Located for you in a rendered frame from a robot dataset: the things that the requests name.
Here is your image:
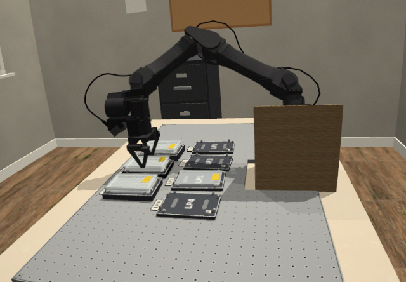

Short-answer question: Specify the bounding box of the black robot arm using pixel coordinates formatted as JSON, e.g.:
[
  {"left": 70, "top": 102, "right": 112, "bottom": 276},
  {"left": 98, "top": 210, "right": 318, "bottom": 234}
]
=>
[{"left": 105, "top": 26, "right": 311, "bottom": 137}]

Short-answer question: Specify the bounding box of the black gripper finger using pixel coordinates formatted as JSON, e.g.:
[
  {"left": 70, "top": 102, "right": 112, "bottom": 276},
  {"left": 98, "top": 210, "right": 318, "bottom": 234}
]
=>
[
  {"left": 141, "top": 134, "right": 160, "bottom": 156},
  {"left": 127, "top": 146, "right": 150, "bottom": 168}
]

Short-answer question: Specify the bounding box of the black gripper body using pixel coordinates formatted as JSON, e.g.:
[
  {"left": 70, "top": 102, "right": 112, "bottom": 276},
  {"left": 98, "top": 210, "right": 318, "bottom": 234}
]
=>
[{"left": 126, "top": 115, "right": 160, "bottom": 148}]

